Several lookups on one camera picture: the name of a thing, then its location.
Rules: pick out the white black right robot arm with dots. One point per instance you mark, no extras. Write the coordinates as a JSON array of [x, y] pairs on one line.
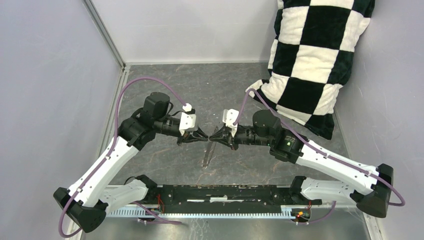
[[365, 186]]

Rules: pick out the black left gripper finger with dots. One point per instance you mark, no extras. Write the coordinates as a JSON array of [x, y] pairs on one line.
[[200, 134], [193, 138]]

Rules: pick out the aluminium frame rail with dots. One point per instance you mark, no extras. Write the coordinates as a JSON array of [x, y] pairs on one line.
[[122, 78]]

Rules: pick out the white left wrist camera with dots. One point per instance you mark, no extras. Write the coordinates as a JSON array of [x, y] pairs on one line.
[[188, 119]]

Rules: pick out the black white checkered pillow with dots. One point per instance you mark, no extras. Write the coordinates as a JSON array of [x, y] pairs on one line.
[[311, 59]]

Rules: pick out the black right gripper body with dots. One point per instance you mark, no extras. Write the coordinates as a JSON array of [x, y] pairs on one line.
[[233, 141]]

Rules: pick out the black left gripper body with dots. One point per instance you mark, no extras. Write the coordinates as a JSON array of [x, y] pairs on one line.
[[186, 138]]

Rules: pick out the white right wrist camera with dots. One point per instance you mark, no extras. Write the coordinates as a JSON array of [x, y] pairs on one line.
[[229, 118]]

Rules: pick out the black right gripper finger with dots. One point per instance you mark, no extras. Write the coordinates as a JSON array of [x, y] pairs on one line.
[[221, 139], [221, 133]]

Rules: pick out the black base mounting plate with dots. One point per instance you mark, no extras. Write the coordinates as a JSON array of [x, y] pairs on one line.
[[224, 199]]

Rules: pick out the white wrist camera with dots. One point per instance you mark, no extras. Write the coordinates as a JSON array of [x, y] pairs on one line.
[[188, 119], [229, 118]]

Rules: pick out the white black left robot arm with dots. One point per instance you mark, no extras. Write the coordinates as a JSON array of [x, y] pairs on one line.
[[87, 202]]

